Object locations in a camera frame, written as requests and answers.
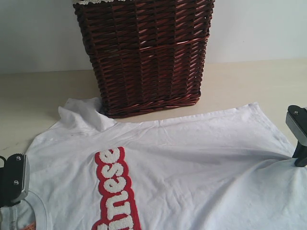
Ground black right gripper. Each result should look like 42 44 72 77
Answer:
292 141 307 167

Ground white t-shirt red lettering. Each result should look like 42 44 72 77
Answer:
0 98 307 230

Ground dark red wicker basket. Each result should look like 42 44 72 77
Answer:
73 0 214 118

